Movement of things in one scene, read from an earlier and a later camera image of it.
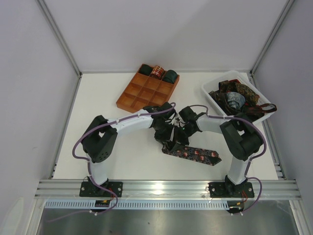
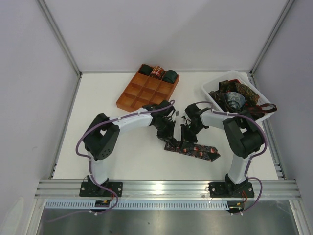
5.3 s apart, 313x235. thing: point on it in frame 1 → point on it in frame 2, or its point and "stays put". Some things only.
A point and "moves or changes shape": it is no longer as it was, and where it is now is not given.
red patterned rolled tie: [157, 72] stays put
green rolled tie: [169, 76] stays put
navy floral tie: [208, 156] moves or changes shape
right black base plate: [230, 190] stays put
